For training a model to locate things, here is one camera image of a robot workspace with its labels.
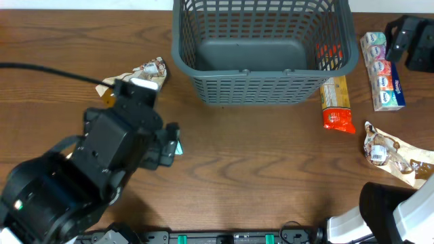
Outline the Kleenex tissue multipack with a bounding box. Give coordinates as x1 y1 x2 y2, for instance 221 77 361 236
360 32 406 112

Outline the orange tan pasta package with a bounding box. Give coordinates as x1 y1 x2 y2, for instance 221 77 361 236
315 42 357 135

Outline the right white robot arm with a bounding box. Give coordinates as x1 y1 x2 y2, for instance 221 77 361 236
316 15 433 243

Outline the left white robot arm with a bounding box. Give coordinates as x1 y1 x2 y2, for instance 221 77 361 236
1 95 180 243

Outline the teal wrapped snack pack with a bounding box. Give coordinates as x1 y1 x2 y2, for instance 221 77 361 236
175 140 183 155

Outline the beige snack bag with window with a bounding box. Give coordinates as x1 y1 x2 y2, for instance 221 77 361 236
96 57 167 107

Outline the beige cookie bag right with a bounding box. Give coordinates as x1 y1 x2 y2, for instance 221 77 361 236
363 121 433 189

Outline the grey plastic mesh basket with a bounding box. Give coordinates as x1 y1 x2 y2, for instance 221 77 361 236
172 0 359 105

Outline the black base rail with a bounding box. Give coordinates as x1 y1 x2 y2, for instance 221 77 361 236
71 222 327 244

